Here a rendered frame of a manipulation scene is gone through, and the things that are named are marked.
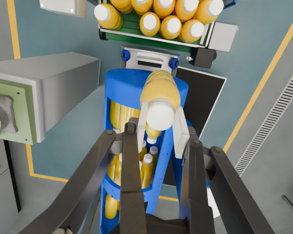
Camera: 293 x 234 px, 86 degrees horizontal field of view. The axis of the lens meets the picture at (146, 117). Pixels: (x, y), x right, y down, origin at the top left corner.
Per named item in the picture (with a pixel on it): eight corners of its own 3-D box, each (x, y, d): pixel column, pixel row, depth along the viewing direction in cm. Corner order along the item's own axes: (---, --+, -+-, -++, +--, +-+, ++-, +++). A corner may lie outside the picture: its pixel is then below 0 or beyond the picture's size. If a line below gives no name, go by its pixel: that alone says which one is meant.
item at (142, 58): (137, 60, 67) (135, 64, 56) (138, 55, 66) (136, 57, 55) (160, 64, 68) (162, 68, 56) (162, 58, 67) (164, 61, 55)
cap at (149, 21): (144, 14, 47) (144, 13, 45) (157, 16, 47) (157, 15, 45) (142, 29, 48) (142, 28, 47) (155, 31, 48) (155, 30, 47)
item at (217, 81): (140, 172, 219) (140, 180, 206) (172, 62, 155) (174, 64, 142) (176, 178, 223) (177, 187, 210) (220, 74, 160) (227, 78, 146)
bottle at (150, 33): (142, 16, 62) (140, 6, 46) (160, 19, 63) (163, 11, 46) (140, 35, 65) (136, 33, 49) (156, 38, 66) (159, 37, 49)
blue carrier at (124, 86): (103, 203, 102) (95, 257, 77) (109, 64, 64) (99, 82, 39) (146, 203, 107) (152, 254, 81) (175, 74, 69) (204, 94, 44)
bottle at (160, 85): (179, 86, 39) (195, 117, 22) (157, 102, 41) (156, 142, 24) (162, 62, 37) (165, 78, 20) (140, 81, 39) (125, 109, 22)
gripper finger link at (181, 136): (182, 134, 15) (190, 136, 15) (176, 105, 21) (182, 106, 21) (175, 158, 16) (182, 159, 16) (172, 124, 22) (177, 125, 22)
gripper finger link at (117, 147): (132, 158, 14) (100, 153, 14) (138, 128, 19) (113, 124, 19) (134, 145, 14) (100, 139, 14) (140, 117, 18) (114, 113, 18)
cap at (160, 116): (179, 115, 22) (181, 120, 21) (157, 129, 24) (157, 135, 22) (162, 94, 21) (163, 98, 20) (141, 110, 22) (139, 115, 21)
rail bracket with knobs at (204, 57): (183, 62, 70) (188, 65, 61) (187, 44, 67) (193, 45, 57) (204, 65, 70) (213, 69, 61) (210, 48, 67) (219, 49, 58)
